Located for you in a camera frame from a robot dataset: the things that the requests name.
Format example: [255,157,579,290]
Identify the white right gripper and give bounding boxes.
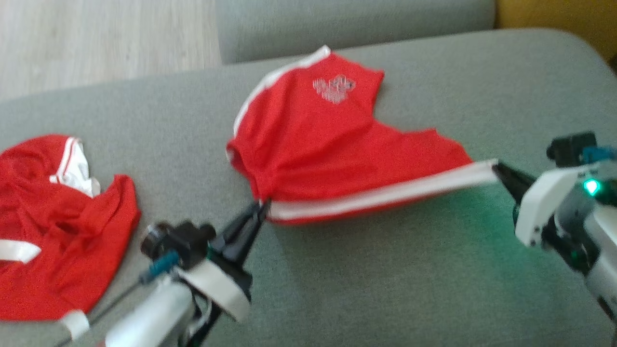
[492,161,617,248]

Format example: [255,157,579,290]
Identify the right cable with blue plug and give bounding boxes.
[581,147,617,163]

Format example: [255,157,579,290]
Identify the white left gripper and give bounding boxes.
[176,201,270,322]

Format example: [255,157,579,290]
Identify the yellow upholstered furniture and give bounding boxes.
[496,0,617,73]

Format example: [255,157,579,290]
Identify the grey sofa cushion with seam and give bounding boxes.
[215,0,497,65]

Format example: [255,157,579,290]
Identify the red basketball jersey number 23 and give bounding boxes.
[0,134,142,339]

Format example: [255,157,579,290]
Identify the large grey sofa seat cushion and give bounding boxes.
[0,28,617,347]

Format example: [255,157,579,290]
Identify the red shorts with white stripes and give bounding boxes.
[226,46,500,226]

